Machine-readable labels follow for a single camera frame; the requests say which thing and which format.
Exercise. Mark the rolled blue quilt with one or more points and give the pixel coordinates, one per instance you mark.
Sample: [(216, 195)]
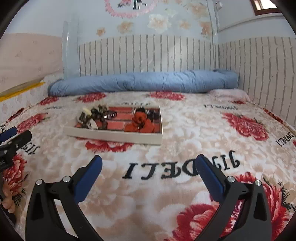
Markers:
[(191, 81)]

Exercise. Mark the floral bed blanket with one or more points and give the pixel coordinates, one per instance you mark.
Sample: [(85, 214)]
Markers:
[(152, 192)]

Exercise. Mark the black beaded scrunchie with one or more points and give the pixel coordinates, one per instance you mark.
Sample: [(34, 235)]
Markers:
[(152, 114)]

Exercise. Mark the pink pillow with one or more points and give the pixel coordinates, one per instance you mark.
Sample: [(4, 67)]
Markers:
[(229, 95)]

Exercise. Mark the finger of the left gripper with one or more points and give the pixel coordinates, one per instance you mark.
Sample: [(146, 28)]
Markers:
[(4, 136), (9, 149)]

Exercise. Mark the left hand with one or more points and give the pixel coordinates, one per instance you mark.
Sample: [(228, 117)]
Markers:
[(7, 201)]

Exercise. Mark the heart wall sticker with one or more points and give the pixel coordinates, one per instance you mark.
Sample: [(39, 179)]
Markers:
[(129, 8)]

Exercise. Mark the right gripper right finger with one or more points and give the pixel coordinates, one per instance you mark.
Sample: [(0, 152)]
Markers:
[(254, 220)]

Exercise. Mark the red framed window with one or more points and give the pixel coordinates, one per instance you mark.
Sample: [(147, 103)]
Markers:
[(262, 7)]

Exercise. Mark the cream jewelry tray red lining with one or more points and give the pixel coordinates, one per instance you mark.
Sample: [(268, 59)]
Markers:
[(115, 131)]

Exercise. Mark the rust orange scrunchie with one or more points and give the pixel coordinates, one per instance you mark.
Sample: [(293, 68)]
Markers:
[(140, 124)]

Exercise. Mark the rainbow strap black claw clip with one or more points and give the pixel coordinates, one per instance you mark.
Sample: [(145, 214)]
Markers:
[(100, 115)]

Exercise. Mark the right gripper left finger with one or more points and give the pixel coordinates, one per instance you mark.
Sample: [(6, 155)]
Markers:
[(43, 221)]

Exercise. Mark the yellow board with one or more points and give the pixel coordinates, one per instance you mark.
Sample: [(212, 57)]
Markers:
[(17, 90)]

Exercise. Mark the white hair clip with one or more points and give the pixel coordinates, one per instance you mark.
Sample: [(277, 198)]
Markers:
[(86, 120)]

